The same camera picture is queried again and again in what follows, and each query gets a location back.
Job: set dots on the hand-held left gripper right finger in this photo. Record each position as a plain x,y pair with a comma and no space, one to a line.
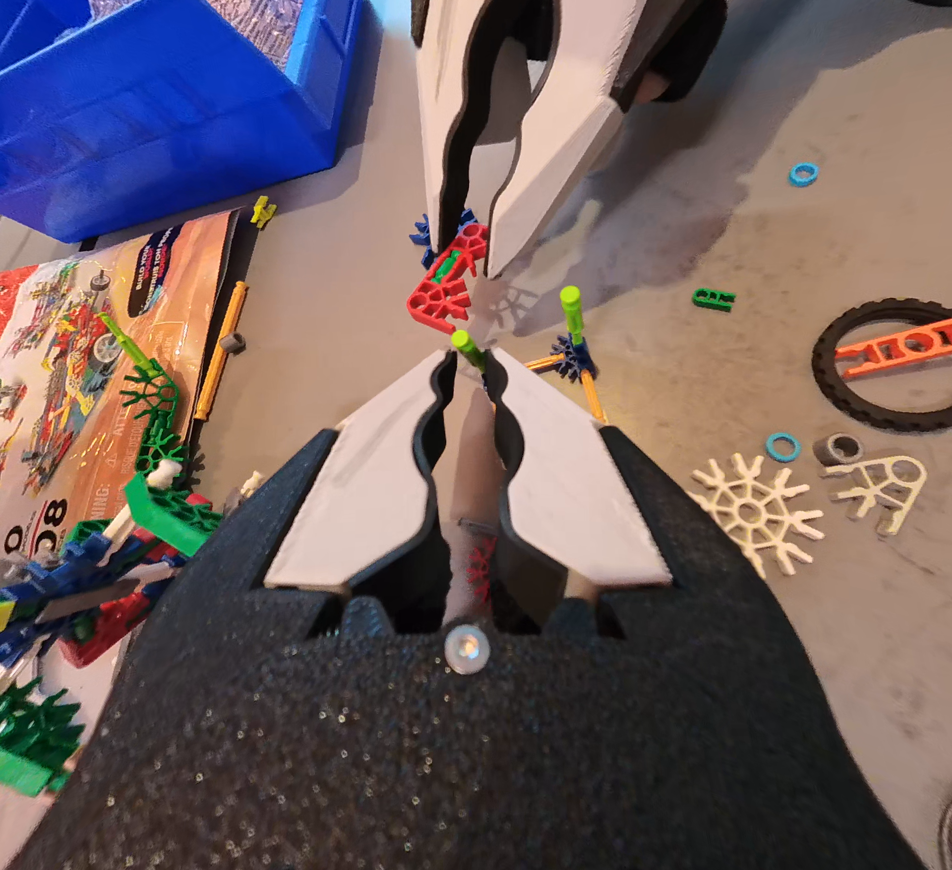
580,498

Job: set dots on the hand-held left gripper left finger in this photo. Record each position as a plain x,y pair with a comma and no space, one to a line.
357,498

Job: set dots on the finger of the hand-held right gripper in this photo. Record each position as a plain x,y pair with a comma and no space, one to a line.
454,67
587,67

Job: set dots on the rod frame with lime posts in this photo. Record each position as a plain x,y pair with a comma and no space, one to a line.
573,358

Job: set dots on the red connector bridge green rod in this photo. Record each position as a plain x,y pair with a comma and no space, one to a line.
435,301

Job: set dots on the person's right hand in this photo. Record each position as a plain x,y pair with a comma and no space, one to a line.
695,44

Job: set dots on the blue snowflake connector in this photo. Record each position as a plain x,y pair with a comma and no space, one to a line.
422,234

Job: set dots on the white snowflake connector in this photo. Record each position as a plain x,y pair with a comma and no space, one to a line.
763,513

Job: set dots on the long yellow rod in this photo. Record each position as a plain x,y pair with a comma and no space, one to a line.
210,387

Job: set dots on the multicolour construction toy model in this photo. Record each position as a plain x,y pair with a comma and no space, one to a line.
160,505

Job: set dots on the grey cylindrical spacer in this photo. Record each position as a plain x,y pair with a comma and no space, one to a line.
233,343
825,452

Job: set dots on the small green clip connector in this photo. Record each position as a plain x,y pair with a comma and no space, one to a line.
703,299

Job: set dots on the yellow clip connector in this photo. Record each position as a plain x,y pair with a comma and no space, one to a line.
262,212

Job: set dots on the clear plastic bag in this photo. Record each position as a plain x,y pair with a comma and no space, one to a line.
223,0

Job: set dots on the black rubber tyre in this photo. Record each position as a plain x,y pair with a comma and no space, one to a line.
824,368

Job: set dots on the orange ladder connector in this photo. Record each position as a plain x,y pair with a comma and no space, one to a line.
846,357

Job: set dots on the blue plastic bin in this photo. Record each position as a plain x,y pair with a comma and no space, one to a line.
149,126

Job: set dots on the toy instruction booklet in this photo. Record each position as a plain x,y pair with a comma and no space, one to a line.
59,364

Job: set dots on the white fan connector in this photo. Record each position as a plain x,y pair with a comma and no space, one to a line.
920,470

